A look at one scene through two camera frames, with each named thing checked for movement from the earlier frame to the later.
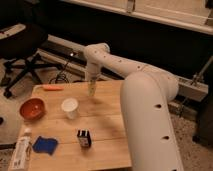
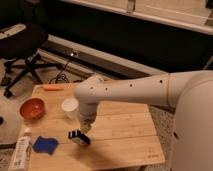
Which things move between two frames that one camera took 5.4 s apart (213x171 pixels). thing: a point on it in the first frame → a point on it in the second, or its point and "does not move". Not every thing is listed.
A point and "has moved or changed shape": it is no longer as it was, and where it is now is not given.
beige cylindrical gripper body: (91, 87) → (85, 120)
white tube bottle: (21, 147) does not move
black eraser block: (84, 138) has moved or changed shape
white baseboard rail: (69, 58) does not move
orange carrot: (53, 88) does not move
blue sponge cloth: (45, 145) does not move
